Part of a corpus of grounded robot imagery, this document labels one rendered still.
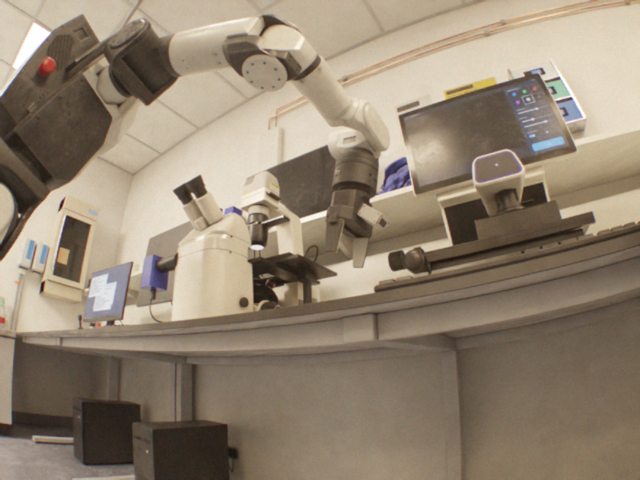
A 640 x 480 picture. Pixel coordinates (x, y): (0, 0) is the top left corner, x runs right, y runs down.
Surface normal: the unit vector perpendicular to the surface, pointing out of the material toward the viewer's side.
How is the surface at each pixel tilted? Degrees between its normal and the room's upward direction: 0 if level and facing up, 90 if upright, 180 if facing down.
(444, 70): 90
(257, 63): 166
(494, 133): 93
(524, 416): 90
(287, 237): 100
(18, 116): 115
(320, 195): 86
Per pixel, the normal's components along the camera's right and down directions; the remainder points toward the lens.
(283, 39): 0.20, -0.39
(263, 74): -0.20, 0.88
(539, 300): -0.52, -0.31
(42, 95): 0.94, -0.13
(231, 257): 0.78, -0.26
